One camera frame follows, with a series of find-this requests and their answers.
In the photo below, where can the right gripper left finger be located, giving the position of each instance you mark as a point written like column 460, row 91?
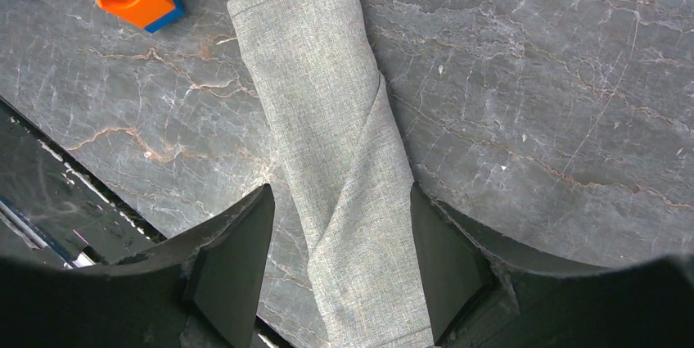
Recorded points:
column 200, row 288

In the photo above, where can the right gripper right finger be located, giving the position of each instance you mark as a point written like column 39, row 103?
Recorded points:
column 485, row 289

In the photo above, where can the grey cloth napkin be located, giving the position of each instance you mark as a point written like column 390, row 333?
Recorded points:
column 327, row 106

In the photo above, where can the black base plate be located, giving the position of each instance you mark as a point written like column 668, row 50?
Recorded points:
column 53, row 213

